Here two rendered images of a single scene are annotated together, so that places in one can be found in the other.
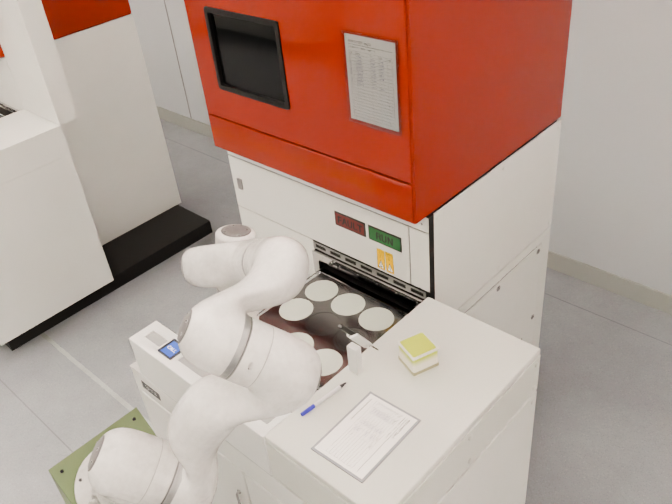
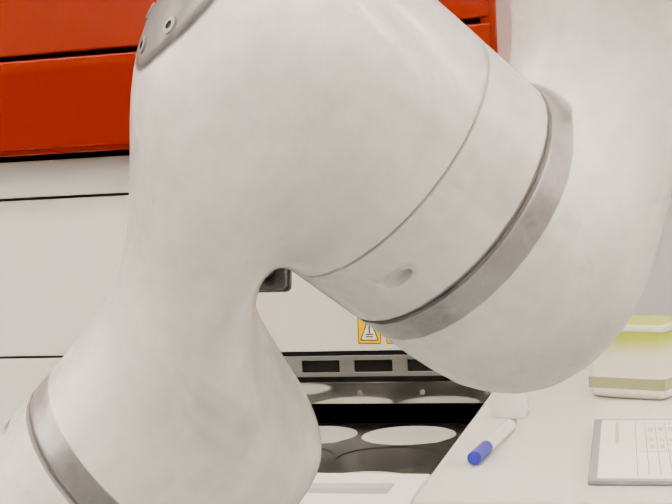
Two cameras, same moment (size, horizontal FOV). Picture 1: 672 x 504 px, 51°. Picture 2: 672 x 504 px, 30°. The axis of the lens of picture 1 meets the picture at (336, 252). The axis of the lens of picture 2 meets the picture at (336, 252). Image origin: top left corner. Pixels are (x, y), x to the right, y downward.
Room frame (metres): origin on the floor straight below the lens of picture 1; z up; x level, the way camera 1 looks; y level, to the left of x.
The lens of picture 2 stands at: (0.41, 0.67, 1.17)
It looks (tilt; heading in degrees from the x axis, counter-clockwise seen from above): 3 degrees down; 328
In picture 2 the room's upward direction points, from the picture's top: 3 degrees counter-clockwise
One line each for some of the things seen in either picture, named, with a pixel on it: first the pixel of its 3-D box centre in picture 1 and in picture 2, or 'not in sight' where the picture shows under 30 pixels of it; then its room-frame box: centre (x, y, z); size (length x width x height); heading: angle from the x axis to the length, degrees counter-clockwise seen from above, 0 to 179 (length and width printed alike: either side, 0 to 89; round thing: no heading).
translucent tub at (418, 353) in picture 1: (418, 354); (640, 356); (1.24, -0.17, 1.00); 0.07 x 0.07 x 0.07; 23
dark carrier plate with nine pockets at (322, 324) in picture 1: (322, 324); (282, 459); (1.51, 0.06, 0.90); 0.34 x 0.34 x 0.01; 43
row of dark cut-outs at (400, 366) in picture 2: (366, 268); (321, 366); (1.66, -0.09, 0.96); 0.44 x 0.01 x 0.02; 44
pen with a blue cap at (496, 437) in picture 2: (324, 398); (495, 438); (1.16, 0.07, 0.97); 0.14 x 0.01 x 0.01; 128
